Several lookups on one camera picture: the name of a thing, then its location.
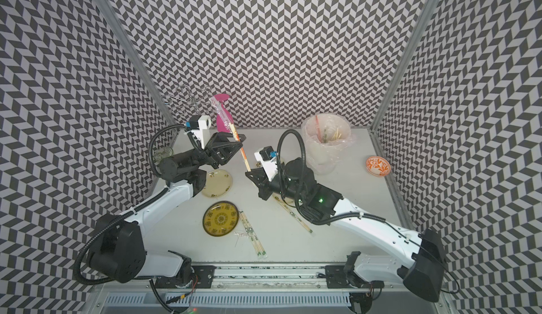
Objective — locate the metal wire cup rack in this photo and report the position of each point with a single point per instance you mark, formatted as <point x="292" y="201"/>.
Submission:
<point x="185" y="100"/>

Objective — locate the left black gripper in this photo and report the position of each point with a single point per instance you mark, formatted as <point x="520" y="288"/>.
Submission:
<point x="218" y="152"/>

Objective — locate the white bin with plastic bag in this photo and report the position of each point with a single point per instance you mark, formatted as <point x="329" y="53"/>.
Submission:
<point x="325" y="136"/>

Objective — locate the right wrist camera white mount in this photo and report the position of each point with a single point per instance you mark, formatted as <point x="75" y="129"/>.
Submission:
<point x="267" y="156"/>

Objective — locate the dark yellow patterned plate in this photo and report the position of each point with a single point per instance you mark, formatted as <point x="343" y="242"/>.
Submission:
<point x="220" y="218"/>

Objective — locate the green chopsticks pair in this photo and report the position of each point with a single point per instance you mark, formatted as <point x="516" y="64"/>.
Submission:
<point x="260" y="251"/>
<point x="290" y="210"/>

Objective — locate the pink plastic goblet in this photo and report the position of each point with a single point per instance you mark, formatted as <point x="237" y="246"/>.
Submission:
<point x="222" y="121"/>

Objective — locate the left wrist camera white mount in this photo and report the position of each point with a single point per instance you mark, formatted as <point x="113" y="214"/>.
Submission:
<point x="199" y="126"/>

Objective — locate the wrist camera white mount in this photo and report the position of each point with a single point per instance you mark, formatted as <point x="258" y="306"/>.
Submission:
<point x="199" y="126"/>
<point x="267" y="156"/>

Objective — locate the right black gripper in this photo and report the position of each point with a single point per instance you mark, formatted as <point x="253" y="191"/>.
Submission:
<point x="264" y="184"/>

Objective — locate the small orange patterned dish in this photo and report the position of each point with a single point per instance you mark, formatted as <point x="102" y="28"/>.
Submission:
<point x="378" y="166"/>

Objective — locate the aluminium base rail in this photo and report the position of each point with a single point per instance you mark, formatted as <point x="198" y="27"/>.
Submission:
<point x="255" y="287"/>

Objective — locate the cream plate left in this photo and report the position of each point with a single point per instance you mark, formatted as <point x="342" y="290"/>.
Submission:
<point x="218" y="183"/>

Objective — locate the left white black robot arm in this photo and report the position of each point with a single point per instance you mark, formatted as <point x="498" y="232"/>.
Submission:
<point x="116" y="252"/>

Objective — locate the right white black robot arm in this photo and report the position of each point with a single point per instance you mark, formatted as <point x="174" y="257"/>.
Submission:
<point x="416" y="260"/>

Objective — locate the clear red chopstick wrapper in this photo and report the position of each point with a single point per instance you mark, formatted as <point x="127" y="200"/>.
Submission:
<point x="222" y="111"/>

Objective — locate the green translucent plastic cup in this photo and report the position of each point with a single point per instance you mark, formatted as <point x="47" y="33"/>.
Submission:
<point x="161" y="153"/>

